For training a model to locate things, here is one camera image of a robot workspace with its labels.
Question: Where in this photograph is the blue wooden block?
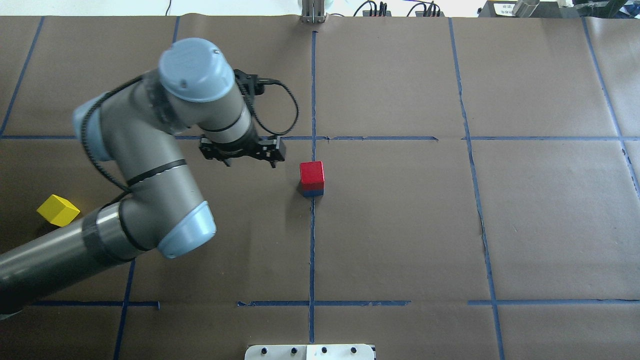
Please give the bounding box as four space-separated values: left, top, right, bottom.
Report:
302 189 325 198

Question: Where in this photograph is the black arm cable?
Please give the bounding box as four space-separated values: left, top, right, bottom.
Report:
80 75 300 201

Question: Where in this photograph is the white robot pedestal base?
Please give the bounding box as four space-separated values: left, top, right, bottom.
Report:
244 343 377 360

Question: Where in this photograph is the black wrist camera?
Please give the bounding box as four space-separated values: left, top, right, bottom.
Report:
233 68 266 101

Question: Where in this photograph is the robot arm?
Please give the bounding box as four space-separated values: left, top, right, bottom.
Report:
0 38 286 319

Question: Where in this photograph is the yellow wooden block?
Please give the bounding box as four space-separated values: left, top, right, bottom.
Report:
36 194 80 227

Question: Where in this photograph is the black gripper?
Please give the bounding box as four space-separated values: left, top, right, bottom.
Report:
199 135 287 168

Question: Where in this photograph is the red wooden block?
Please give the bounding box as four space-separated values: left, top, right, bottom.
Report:
299 161 325 192

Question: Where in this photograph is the aluminium frame post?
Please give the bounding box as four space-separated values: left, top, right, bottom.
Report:
299 0 327 24

